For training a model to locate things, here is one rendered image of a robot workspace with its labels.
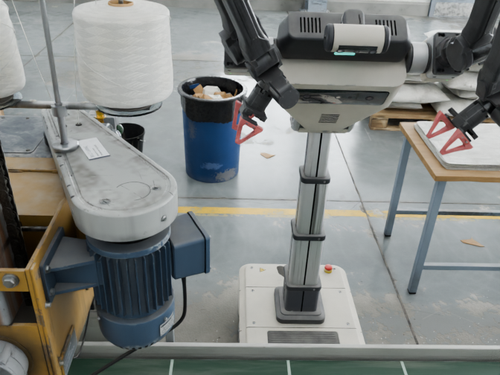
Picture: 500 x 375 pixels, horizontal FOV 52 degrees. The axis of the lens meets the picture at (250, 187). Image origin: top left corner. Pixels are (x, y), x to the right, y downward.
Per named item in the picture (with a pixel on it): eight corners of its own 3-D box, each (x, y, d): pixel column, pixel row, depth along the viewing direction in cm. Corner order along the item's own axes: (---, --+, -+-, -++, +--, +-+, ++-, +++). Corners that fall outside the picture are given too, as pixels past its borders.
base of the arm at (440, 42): (433, 33, 148) (431, 74, 148) (445, 24, 139) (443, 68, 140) (462, 33, 148) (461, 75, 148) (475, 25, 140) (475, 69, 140)
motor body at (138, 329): (178, 300, 112) (175, 204, 99) (171, 356, 99) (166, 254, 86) (109, 300, 111) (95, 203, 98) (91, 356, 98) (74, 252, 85)
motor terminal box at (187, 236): (194, 253, 109) (193, 208, 103) (212, 283, 101) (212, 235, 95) (156, 263, 105) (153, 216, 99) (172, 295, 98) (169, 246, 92)
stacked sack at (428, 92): (433, 89, 481) (436, 77, 474) (449, 107, 444) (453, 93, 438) (363, 88, 478) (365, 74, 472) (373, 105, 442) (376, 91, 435)
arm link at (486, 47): (464, 36, 141) (447, 43, 141) (483, 24, 131) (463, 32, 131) (477, 66, 141) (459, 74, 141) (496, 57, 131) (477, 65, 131)
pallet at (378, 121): (470, 102, 532) (473, 88, 525) (502, 135, 462) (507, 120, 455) (355, 97, 531) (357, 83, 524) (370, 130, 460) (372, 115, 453)
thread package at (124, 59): (178, 84, 102) (175, -6, 94) (169, 117, 88) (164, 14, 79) (94, 81, 102) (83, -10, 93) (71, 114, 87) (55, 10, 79)
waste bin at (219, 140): (243, 155, 408) (246, 76, 375) (245, 188, 364) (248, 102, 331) (183, 153, 407) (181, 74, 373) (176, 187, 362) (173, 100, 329)
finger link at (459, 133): (437, 149, 134) (468, 126, 131) (427, 137, 140) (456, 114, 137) (450, 165, 137) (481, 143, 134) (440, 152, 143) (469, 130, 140)
